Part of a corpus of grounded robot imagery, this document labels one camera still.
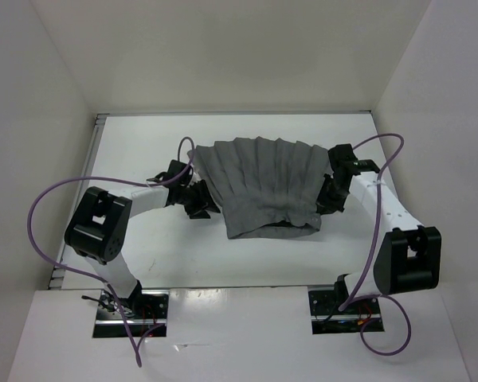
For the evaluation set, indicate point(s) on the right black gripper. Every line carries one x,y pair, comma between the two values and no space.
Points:
324,204

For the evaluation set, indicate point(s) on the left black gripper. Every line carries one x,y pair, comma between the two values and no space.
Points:
204,201

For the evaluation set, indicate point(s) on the grey pleated skirt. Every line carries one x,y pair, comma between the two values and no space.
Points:
265,188

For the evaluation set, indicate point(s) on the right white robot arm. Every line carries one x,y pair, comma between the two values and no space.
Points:
404,256

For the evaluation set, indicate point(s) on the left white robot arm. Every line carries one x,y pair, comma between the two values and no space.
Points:
98,227

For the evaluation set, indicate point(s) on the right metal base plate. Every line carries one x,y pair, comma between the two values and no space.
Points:
327,319

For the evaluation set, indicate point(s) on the metal base plate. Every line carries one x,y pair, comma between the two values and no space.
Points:
150,320
327,319

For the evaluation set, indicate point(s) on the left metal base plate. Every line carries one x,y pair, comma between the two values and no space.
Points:
150,320

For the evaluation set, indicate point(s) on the aluminium table edge rail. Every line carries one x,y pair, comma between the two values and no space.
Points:
58,273

